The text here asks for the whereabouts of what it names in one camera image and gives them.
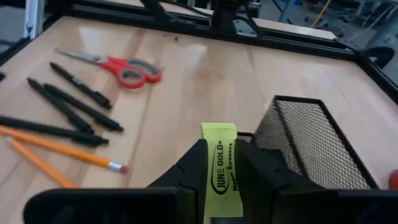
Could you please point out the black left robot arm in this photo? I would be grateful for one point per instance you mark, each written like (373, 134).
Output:
(227, 15)

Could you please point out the silver aluminium post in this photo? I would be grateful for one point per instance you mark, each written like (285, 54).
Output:
(34, 18)

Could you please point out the black pen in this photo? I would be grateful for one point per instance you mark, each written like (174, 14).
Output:
(84, 107)
(59, 104)
(81, 85)
(46, 129)

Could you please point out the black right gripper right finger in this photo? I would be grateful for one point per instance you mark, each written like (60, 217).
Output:
(252, 168)

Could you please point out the black mesh desk organizer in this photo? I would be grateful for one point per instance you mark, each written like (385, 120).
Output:
(311, 140)

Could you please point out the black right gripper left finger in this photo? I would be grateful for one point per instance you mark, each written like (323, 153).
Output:
(192, 168)

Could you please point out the yellow pencil pink eraser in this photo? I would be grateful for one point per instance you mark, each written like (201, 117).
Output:
(40, 163)
(62, 149)

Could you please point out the yellow-green June Gold eraser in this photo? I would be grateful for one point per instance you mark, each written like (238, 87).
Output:
(221, 137)

